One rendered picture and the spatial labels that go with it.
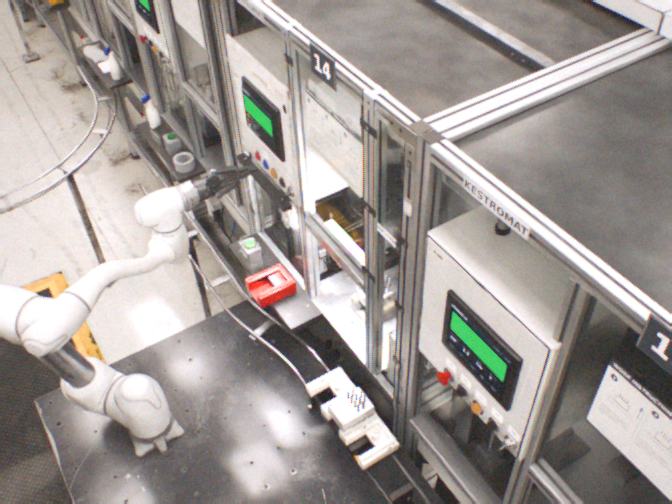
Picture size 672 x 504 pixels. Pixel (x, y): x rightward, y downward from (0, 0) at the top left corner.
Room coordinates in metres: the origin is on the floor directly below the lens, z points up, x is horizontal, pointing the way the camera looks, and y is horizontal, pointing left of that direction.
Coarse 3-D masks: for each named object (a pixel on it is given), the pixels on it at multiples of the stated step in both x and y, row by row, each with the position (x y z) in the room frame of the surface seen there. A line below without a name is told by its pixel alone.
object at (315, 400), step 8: (320, 360) 1.57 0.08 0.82; (328, 368) 1.54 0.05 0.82; (304, 384) 1.47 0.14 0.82; (320, 392) 1.47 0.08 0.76; (328, 392) 1.48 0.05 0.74; (312, 400) 1.45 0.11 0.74; (320, 400) 1.47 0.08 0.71; (328, 400) 1.48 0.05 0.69; (312, 408) 1.45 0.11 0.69; (320, 408) 1.37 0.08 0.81; (392, 456) 1.17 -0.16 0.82; (400, 464) 1.14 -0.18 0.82; (368, 472) 1.11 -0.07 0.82; (376, 480) 1.08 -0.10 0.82; (400, 488) 1.06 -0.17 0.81; (408, 488) 1.06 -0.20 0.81; (416, 488) 1.05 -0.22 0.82; (384, 496) 1.03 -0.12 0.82; (392, 496) 1.03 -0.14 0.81; (400, 496) 1.03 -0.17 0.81; (408, 496) 1.05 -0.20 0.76; (424, 496) 1.02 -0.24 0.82
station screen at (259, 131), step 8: (248, 96) 2.01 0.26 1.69; (256, 104) 1.96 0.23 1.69; (248, 112) 2.02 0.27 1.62; (264, 112) 1.91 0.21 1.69; (248, 120) 2.03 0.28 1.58; (256, 128) 1.98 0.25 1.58; (272, 128) 1.87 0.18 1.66; (264, 136) 1.93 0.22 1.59; (272, 136) 1.88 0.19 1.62; (272, 144) 1.88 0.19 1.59
